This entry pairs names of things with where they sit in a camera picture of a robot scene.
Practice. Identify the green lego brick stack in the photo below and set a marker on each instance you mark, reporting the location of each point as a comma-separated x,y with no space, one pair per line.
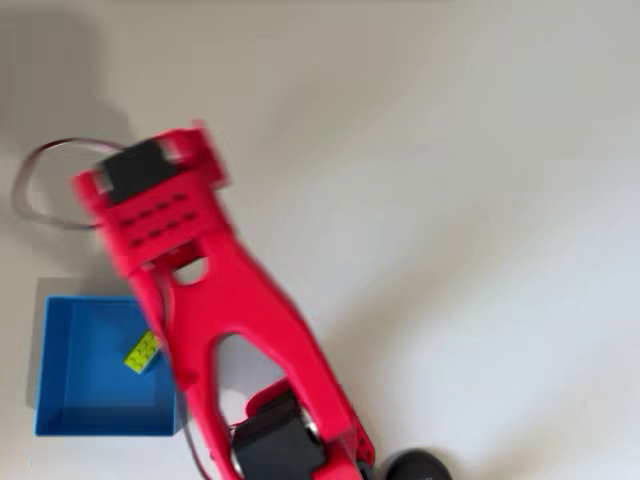
142,352

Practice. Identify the black gooseneck camera stand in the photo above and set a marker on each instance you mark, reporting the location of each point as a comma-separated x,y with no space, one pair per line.
417,465

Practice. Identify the blue plastic bin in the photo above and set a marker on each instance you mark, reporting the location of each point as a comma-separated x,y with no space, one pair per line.
90,360

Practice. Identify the red robot arm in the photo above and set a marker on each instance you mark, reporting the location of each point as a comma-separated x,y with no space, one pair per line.
220,300

